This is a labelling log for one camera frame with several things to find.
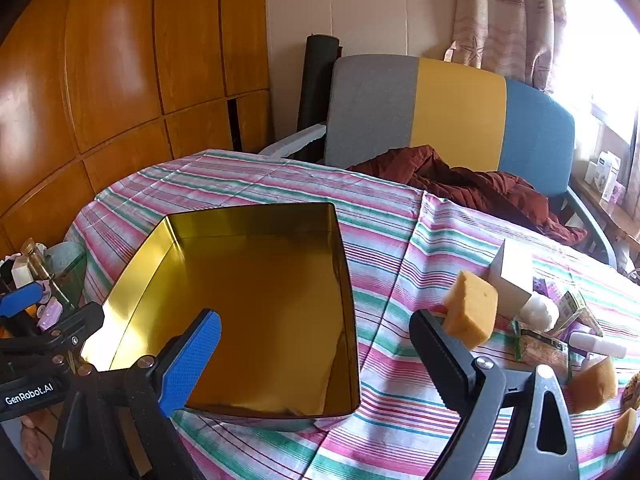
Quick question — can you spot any gold bottle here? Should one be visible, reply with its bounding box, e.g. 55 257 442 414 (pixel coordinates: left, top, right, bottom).
20 237 71 306

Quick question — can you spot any white oblong plastic case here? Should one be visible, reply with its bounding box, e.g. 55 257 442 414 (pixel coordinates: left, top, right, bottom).
569 332 627 359

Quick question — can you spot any beige patterned curtain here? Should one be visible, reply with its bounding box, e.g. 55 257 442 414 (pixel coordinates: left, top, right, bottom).
444 0 568 93

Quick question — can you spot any clear plastic wrap ball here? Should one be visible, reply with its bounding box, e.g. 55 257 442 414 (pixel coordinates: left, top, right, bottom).
517 292 560 333

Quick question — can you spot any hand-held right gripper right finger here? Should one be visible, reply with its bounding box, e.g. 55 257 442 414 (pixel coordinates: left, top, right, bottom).
409 309 581 480

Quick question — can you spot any wooden wardrobe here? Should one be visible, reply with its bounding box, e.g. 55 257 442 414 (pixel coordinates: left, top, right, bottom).
0 0 273 256

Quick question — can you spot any black rolled mat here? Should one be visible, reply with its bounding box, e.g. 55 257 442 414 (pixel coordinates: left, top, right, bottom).
296 34 343 133

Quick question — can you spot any white block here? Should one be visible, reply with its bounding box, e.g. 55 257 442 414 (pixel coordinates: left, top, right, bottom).
10 260 33 288

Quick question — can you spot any rice cracker packet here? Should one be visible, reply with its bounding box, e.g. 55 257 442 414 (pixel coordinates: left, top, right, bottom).
512 320 573 376

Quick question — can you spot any gold metal tin box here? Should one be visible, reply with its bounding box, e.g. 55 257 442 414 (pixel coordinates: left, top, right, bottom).
80 202 362 433

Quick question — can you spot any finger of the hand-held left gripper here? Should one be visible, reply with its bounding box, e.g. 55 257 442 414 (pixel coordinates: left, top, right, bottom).
0 260 45 341
0 301 106 361

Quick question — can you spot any white rectangular cardboard box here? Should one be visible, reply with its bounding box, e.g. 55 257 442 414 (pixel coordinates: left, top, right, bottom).
487 239 535 318

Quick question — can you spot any maroon jacket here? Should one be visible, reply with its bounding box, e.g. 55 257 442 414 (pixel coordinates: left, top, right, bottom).
346 145 588 247

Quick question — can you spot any striped pink green tablecloth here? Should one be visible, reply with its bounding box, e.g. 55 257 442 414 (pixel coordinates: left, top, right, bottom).
65 149 631 480

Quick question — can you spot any yellow sponge block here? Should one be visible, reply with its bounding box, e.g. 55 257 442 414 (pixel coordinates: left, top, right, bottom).
567 357 618 415
442 270 499 350
607 407 638 454

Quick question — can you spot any wooden side table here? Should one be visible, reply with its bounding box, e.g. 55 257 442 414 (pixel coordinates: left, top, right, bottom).
570 172 640 253

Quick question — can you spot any grey yellow blue armchair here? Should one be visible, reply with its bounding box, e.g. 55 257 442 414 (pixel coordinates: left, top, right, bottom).
257 55 618 268

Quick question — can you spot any white box with label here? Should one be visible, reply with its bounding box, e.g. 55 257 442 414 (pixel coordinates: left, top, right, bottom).
585 151 621 201

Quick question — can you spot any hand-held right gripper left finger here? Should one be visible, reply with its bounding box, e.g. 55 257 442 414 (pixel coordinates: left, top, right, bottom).
50 307 223 480

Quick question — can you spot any small pink box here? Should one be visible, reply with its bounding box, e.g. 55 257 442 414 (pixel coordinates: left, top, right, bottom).
600 180 626 206

